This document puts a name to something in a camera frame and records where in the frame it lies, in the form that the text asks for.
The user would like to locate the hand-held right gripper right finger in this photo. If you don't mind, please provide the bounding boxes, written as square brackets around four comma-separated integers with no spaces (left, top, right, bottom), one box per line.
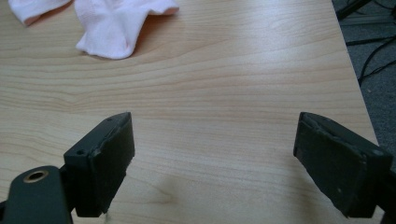
[292,111,394,218]

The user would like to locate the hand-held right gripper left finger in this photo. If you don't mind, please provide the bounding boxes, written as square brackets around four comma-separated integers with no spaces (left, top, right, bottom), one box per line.
[63,111,136,218]

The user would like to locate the pale pink sock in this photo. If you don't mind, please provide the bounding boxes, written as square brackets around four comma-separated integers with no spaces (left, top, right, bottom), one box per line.
[7,0,73,27]
[74,0,180,61]

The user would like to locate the black stand leg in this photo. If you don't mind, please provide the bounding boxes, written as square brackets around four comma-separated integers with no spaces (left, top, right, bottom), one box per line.
[335,0,373,21]

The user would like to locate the black floor cable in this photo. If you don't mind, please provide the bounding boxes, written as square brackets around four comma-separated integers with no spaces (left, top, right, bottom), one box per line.
[345,35,396,87]

